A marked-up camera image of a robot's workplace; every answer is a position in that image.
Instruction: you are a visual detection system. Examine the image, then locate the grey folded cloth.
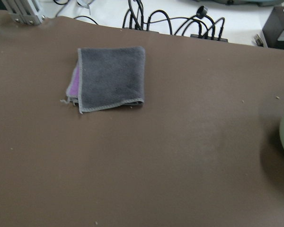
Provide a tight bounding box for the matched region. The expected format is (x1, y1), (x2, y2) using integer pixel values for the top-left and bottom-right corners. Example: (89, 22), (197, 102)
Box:
(61, 46), (146, 114)

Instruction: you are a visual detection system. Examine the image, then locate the black power strip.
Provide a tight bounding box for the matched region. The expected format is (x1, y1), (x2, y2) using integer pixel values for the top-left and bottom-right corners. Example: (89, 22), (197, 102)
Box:
(190, 34), (229, 43)

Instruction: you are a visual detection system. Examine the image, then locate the black power adapter box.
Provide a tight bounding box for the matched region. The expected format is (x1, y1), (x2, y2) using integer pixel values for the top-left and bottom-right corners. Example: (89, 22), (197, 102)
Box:
(262, 7), (284, 50)

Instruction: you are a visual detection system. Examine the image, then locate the aluminium frame post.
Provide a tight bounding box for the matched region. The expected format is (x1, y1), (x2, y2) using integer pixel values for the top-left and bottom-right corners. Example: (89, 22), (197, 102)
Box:
(2, 0), (46, 26)

